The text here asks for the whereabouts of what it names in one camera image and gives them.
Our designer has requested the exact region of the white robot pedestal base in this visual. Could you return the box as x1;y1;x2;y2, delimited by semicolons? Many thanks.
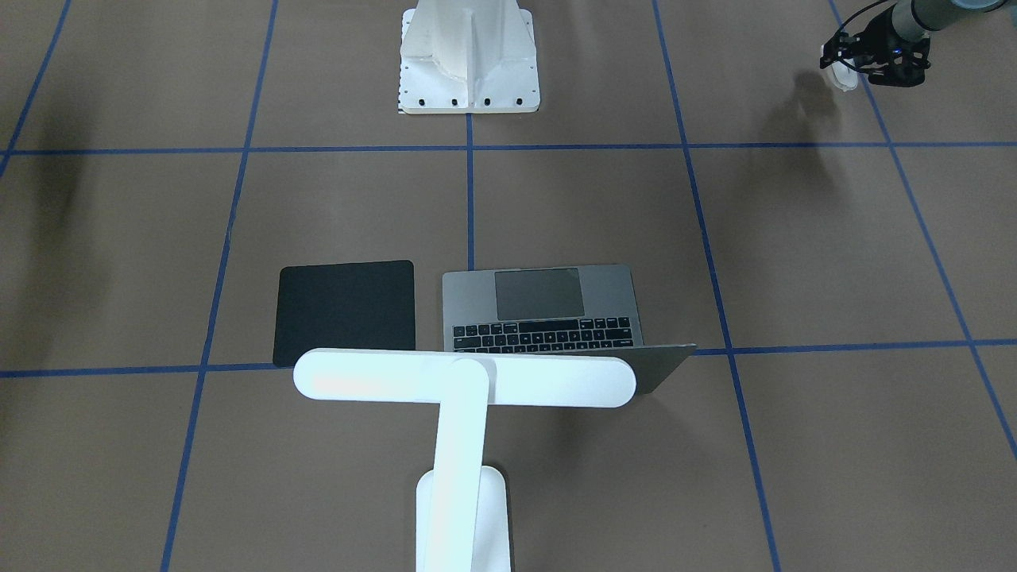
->
397;1;541;114

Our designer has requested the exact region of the white desk lamp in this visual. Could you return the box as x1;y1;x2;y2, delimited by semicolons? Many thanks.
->
293;349;636;571

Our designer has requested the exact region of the white computer mouse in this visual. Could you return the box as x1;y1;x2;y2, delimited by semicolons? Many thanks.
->
824;62;860;93

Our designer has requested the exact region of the black mouse pad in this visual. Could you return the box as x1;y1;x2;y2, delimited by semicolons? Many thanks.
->
272;260;416;367

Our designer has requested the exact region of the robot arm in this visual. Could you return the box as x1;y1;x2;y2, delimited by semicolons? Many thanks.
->
818;1;1010;76

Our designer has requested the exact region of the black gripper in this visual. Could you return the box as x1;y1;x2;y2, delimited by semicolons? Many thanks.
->
820;17;901;72

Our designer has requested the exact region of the grey laptop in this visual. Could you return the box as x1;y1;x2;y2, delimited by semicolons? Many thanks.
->
442;264;698;395

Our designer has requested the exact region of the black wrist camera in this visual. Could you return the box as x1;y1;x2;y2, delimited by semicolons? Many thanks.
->
868;37;931;87

